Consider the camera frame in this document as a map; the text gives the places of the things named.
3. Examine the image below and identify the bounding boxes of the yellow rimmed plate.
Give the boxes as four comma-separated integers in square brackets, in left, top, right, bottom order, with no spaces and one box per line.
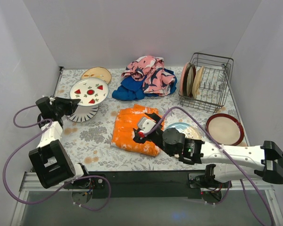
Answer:
[191,66,205,99]

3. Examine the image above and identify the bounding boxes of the pink plate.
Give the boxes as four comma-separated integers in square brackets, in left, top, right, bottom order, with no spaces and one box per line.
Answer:
[179,62,191,96]

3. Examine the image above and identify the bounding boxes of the pink navy patterned cloth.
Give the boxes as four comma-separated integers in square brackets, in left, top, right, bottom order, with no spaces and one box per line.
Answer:
[121,56,177,97]

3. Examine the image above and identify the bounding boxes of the tan bird pattern plate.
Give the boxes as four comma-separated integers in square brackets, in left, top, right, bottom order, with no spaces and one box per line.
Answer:
[81,67,112,84]

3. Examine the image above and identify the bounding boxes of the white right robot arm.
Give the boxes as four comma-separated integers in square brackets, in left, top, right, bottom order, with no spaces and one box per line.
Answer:
[133,113,283,187]

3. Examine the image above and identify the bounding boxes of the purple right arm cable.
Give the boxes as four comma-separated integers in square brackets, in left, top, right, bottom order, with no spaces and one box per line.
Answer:
[143,106,275,226]

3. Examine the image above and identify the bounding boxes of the white blue rimmed plate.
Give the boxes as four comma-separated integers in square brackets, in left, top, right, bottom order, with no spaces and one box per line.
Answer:
[70,78,109,106]

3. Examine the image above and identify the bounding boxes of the brown rimmed cream plate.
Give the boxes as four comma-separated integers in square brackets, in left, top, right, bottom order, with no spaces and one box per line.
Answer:
[186,64,196,97]

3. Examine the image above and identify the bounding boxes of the black wire dish rack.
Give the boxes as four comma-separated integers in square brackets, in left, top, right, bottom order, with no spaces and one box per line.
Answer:
[179,52,234,113]

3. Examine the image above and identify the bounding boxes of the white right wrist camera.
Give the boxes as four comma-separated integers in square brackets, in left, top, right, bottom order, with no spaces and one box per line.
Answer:
[137,117,156,137]

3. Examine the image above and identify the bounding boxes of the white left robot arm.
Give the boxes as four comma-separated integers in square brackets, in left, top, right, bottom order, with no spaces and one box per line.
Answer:
[29,97,91,188]

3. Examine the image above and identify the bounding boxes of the blue and cream plate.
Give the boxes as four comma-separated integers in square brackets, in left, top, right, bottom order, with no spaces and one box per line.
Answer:
[166,122,202,140]

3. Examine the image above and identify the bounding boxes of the blue cloth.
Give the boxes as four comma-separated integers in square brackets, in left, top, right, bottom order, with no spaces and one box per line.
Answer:
[111,68,178,101]

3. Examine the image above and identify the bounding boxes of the red rimmed black plate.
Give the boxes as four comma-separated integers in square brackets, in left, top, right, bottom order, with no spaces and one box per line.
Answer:
[206,113,244,146]

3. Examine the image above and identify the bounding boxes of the white blue striped plate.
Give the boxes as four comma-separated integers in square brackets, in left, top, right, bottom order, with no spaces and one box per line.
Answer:
[67,105,99,123]

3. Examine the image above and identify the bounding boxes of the orange tie-dye folded shorts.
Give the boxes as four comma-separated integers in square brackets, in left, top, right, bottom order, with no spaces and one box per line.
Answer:
[111,104,160,156]

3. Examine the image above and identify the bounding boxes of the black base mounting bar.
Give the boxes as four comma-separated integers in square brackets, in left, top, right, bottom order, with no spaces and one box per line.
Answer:
[89,170,208,199]

